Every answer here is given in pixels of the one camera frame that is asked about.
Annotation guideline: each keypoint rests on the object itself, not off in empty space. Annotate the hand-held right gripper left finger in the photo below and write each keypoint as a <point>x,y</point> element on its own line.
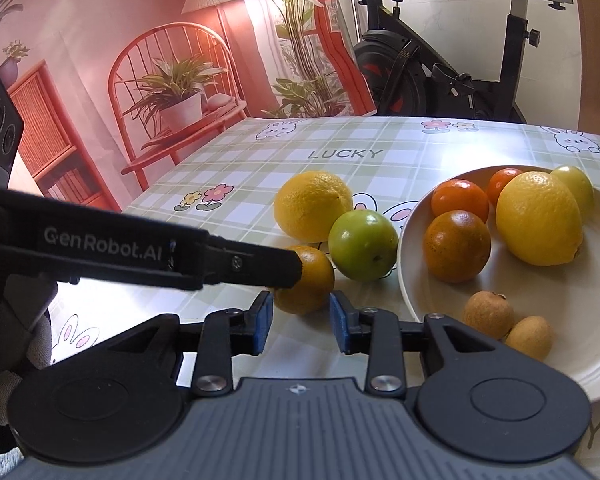
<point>262,322</point>

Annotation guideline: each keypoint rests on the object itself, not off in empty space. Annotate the small orange tangerine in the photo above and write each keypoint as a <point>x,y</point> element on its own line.
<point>502,185</point>
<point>460,200</point>

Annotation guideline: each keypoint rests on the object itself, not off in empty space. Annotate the brown longan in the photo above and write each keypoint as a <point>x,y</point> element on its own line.
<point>529,337</point>
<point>487,315</point>

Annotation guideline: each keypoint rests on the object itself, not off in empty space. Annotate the yellow-green jujube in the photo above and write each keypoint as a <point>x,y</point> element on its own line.
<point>577,187</point>

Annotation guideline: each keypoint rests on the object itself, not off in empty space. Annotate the large yellow orange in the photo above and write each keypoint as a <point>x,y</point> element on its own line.
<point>310,205</point>

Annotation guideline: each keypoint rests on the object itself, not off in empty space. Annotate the large yellow lemon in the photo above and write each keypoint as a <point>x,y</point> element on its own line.
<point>540,225</point>

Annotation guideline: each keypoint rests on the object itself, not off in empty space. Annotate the green checked tablecloth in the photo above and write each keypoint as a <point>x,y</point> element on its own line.
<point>260,160</point>

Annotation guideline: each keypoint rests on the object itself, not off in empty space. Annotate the black exercise bike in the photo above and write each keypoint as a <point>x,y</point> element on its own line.
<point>390,70</point>

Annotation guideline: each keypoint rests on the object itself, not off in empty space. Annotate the round orange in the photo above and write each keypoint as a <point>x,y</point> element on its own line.
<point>314,280</point>

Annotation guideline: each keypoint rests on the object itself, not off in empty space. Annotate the dark mottled orange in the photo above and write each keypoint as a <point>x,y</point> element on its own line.
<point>457,245</point>

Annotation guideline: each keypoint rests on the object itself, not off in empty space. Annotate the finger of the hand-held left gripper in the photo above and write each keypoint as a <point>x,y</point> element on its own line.
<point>260,262</point>

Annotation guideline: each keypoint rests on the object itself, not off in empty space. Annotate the printed room backdrop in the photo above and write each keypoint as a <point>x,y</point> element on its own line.
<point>80,10</point>

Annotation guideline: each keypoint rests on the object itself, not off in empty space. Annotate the person's left hand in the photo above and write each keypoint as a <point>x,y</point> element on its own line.
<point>15,330</point>

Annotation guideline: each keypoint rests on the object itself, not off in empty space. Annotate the cream round plate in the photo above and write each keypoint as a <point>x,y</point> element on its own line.
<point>580,300</point>

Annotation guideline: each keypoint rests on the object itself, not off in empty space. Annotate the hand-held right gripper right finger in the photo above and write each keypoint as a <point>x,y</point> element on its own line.
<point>341,325</point>

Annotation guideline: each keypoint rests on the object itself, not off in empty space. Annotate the green jujube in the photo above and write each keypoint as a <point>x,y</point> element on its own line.
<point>362,245</point>

